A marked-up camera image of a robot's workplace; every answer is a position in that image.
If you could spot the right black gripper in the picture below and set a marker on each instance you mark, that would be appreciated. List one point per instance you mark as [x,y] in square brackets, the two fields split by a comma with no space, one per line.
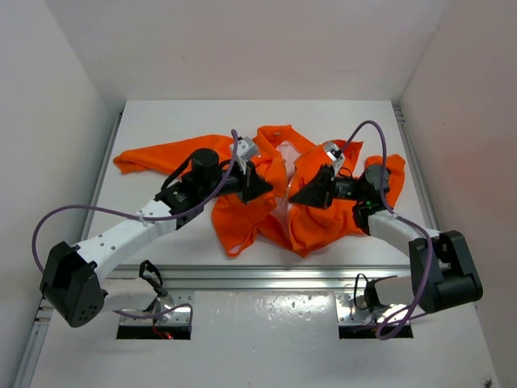
[319,191]

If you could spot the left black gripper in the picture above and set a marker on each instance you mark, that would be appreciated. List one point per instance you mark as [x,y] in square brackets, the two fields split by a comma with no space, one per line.
[251,184]

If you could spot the orange zip jacket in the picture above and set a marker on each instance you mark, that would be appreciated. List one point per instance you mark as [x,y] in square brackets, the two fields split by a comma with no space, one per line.
[287,160]

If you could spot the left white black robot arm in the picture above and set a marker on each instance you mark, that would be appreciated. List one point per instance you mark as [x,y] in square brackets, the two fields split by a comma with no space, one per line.
[74,278]

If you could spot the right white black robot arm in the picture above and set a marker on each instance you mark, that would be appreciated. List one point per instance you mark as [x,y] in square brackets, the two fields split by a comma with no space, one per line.
[442,271]

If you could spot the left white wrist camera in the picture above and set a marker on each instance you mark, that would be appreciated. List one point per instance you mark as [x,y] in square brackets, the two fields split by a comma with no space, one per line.
[246,150]

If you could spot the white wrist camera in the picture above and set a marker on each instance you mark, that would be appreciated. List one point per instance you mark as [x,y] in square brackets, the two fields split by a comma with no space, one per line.
[246,150]
[335,155]

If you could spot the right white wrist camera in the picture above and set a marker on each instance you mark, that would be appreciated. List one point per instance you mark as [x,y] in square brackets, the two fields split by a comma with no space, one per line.
[335,155]

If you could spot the aluminium rail frame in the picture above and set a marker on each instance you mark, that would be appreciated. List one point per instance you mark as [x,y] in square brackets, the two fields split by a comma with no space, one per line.
[263,319]

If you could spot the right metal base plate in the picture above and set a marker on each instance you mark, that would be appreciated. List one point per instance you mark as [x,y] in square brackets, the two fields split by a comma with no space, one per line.
[348,315]

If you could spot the metal base plate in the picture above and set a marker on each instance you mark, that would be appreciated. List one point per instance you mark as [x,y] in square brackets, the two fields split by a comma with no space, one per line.
[348,315]
[174,309]

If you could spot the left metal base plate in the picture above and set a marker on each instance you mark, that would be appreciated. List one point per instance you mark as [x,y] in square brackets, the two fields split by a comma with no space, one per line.
[174,309]

